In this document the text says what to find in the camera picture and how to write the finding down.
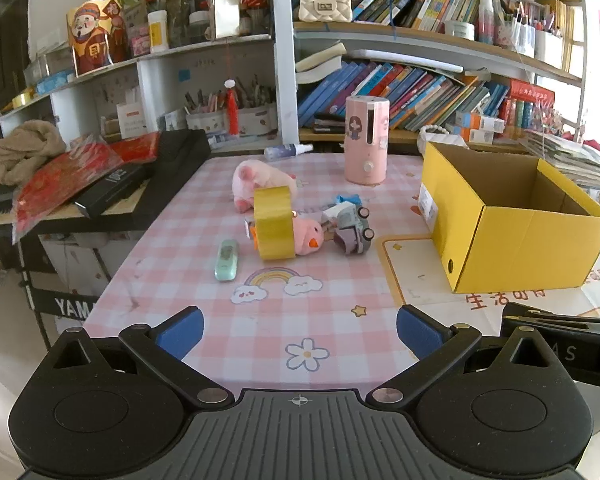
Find black electronic keyboard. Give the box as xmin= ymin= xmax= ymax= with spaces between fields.
xmin=0 ymin=129 xmax=212 ymax=241

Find colourful small trinkets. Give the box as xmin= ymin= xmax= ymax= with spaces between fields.
xmin=535 ymin=100 xmax=582 ymax=137

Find white placemat orange border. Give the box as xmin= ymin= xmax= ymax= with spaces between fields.
xmin=377 ymin=234 xmax=600 ymax=337

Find pink chick plush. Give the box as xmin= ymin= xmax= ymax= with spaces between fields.
xmin=244 ymin=212 xmax=326 ymax=256

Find white bottle yellow label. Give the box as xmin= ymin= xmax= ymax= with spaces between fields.
xmin=147 ymin=10 xmax=169 ymax=54

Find glass jar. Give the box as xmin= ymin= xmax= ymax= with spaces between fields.
xmin=188 ymin=10 xmax=211 ymax=44

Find pink checkered tablecloth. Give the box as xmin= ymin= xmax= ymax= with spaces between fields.
xmin=82 ymin=151 xmax=600 ymax=401

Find white tall bottle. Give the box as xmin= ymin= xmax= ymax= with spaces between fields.
xmin=477 ymin=0 xmax=496 ymax=45

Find fortune god figure box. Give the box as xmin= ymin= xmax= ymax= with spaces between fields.
xmin=67 ymin=0 xmax=131 ymax=77

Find gold tape roll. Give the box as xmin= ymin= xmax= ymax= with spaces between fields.
xmin=12 ymin=87 xmax=36 ymax=111

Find grey toy car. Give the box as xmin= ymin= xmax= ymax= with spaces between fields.
xmin=332 ymin=206 xmax=377 ymax=257

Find red thick book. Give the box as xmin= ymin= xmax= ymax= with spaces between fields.
xmin=509 ymin=79 xmax=557 ymax=104

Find yellow cardboard box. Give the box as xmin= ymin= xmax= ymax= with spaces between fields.
xmin=419 ymin=141 xmax=600 ymax=295

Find red plastic bag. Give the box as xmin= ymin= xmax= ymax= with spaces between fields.
xmin=11 ymin=132 xmax=161 ymax=246

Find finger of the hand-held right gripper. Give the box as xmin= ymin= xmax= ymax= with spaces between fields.
xmin=501 ymin=302 xmax=600 ymax=336

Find red tassel ornament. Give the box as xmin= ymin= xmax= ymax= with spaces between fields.
xmin=223 ymin=77 xmax=241 ymax=137

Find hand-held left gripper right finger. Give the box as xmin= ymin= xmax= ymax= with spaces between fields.
xmin=366 ymin=305 xmax=561 ymax=409

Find row of leaning books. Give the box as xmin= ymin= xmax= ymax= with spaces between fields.
xmin=297 ymin=60 xmax=511 ymax=132

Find pink pig plush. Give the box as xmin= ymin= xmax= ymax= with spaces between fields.
xmin=231 ymin=159 xmax=299 ymax=212

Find small spray bottle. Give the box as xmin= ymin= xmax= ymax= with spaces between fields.
xmin=264 ymin=143 xmax=314 ymax=161

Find set of rainbow spine books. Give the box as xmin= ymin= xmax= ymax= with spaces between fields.
xmin=500 ymin=97 xmax=544 ymax=137

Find patterned pen holder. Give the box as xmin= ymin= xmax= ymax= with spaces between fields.
xmin=186 ymin=107 xmax=229 ymax=134
xmin=237 ymin=102 xmax=277 ymax=136

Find white card orange print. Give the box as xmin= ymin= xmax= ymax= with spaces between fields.
xmin=116 ymin=101 xmax=149 ymax=140

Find yellow tape roll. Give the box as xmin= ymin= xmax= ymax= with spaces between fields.
xmin=252 ymin=186 xmax=297 ymax=261

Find white paper gift bag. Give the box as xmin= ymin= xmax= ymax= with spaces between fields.
xmin=206 ymin=0 xmax=244 ymax=40

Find orange and white carton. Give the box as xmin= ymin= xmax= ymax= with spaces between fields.
xmin=455 ymin=111 xmax=506 ymax=134
xmin=452 ymin=127 xmax=501 ymax=144

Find white quilted handbag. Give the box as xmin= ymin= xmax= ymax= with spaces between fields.
xmin=417 ymin=124 xmax=470 ymax=155

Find white wooden bookshelf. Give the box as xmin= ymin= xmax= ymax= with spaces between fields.
xmin=0 ymin=0 xmax=588 ymax=155

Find white pen cup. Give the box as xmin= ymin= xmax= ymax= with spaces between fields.
xmin=535 ymin=27 xmax=566 ymax=69

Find beige cloth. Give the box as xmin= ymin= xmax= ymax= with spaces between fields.
xmin=0 ymin=120 xmax=67 ymax=187

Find stack of papers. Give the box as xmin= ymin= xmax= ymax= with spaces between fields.
xmin=522 ymin=127 xmax=600 ymax=192

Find black keyboard stand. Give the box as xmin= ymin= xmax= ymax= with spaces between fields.
xmin=17 ymin=234 xmax=107 ymax=352

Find black long box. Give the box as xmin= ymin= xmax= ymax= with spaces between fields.
xmin=74 ymin=162 xmax=149 ymax=219

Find white rolled paper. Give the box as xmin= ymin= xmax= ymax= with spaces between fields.
xmin=350 ymin=49 xmax=465 ymax=74

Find pink humidifier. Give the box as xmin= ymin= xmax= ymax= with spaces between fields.
xmin=344 ymin=95 xmax=391 ymax=186

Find mint green case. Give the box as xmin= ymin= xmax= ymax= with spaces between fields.
xmin=214 ymin=239 xmax=240 ymax=283

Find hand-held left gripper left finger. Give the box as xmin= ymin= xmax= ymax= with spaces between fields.
xmin=44 ymin=306 xmax=235 ymax=409

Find white block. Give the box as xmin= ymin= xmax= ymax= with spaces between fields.
xmin=321 ymin=201 xmax=356 ymax=226

